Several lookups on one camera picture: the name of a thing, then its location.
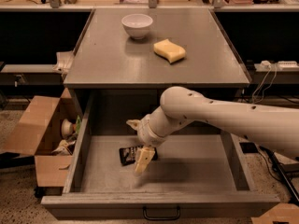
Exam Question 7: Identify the white power strip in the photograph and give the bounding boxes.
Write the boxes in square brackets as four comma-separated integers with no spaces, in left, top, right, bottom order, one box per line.
[278,61,299,70]

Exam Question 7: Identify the yellow sponge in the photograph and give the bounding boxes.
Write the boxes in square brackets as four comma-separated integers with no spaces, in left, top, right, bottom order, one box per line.
[153,39,186,63]

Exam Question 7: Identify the black rxbar chocolate bar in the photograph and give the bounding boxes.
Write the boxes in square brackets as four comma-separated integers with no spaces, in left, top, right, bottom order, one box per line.
[119,146,158,166]

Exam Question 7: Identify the grey open top drawer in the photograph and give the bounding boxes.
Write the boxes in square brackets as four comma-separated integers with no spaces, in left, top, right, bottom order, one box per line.
[42,90,279,220]

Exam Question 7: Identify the black pole on floor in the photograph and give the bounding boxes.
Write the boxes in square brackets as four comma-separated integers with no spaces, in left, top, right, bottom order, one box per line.
[265,149,299,205]

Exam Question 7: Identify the cardboard piece bottom right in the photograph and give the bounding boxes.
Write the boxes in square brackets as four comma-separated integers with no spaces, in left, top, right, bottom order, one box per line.
[251,203,299,224]

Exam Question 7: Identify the brown cardboard box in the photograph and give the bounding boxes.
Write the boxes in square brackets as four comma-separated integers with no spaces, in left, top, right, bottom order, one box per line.
[4,89,78,188]

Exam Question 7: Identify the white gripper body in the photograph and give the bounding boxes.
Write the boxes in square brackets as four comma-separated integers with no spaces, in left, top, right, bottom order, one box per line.
[137,115,165,147]

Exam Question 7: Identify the white ceramic bowl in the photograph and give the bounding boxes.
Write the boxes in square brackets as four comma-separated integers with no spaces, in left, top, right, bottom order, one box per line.
[121,14,153,39]

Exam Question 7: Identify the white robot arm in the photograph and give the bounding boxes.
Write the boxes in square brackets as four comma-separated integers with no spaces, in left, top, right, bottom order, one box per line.
[127,87,299,174]

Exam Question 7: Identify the black drawer handle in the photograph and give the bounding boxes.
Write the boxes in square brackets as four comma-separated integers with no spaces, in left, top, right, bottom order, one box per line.
[142,206,180,221]

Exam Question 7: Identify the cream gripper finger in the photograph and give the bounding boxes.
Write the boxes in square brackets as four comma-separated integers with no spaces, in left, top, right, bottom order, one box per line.
[126,119,140,131]
[135,147,155,174]

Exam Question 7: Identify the white round object in box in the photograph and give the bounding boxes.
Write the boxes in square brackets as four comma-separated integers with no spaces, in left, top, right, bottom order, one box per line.
[61,119,76,138]

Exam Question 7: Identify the grey cabinet counter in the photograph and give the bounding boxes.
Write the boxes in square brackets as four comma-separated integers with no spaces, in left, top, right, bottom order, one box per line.
[63,7,251,116]

